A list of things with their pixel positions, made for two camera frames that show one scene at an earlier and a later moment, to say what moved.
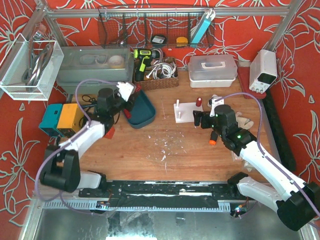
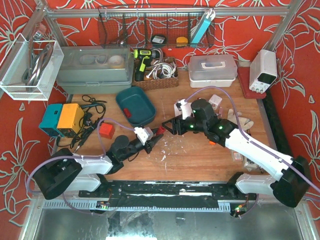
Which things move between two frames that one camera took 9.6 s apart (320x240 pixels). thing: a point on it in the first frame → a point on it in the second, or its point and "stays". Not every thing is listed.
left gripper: x=127 y=106 → x=146 y=145
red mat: x=244 y=74 stays
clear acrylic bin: x=29 y=69 stays
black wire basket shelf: x=156 y=26 stays
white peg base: x=183 y=111 stays
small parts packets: x=248 y=166 stays
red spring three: x=127 y=113 → x=161 y=130
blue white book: x=204 y=25 stays
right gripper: x=203 y=119 → x=175 y=125
